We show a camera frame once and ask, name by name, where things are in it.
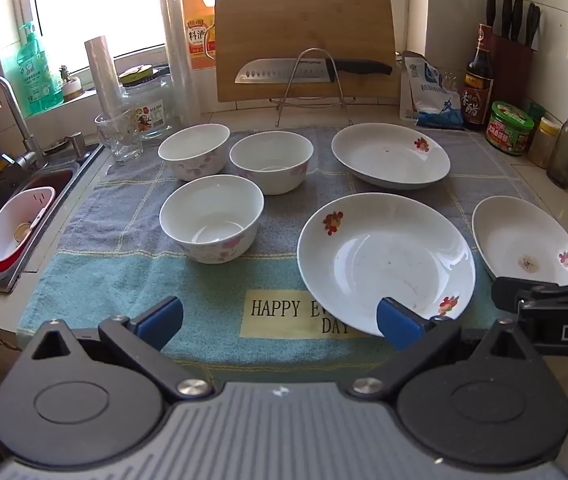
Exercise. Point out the glass jar with dark lid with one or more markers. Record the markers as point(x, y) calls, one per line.
point(153, 110)

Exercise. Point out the white and red drain basket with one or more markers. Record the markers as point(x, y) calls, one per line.
point(3, 220)

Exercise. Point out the dark vinegar bottle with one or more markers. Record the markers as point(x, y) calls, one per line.
point(479, 95)

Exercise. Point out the steel faucet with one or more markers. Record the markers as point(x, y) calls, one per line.
point(13, 105)

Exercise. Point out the small potted plant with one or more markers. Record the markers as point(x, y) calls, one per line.
point(71, 90)

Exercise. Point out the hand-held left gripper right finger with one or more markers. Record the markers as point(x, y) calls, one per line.
point(399, 322)

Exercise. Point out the yellow spice jar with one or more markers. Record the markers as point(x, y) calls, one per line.
point(544, 145)

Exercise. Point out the dark red knife block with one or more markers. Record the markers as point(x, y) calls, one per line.
point(511, 70)

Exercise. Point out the bamboo cutting board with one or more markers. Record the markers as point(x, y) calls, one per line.
point(304, 20)

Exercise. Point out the short plastic wrap roll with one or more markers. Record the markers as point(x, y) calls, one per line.
point(103, 75)

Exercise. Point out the white and blue salt bag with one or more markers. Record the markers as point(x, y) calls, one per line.
point(434, 105)

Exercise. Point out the window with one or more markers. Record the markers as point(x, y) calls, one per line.
point(88, 0)

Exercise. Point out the green lidded sauce jar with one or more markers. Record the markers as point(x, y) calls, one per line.
point(509, 132)

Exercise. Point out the grey and teal checked towel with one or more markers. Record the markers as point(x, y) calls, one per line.
point(113, 270)

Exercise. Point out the orange cooking oil bottle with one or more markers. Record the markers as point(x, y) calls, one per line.
point(198, 35)

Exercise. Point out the white plate with fruit print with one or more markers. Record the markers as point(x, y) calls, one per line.
point(384, 255)
point(519, 240)
point(389, 155)

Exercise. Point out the clear glass cup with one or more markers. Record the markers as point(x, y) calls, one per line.
point(118, 140)

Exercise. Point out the green dish soap bottle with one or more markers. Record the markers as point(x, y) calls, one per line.
point(38, 85)

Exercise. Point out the tall plastic wrap roll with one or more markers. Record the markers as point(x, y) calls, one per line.
point(178, 60)

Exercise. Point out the white bowl with pink flowers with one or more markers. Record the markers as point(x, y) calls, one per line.
point(271, 152)
point(193, 145)
point(211, 210)

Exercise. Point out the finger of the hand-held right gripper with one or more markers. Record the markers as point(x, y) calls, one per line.
point(509, 294)

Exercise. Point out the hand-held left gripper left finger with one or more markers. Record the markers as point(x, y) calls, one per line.
point(161, 317)

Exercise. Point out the steel sink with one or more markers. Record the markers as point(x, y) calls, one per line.
point(63, 175)

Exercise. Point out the small green lidded jar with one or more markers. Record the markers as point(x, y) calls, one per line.
point(537, 110)

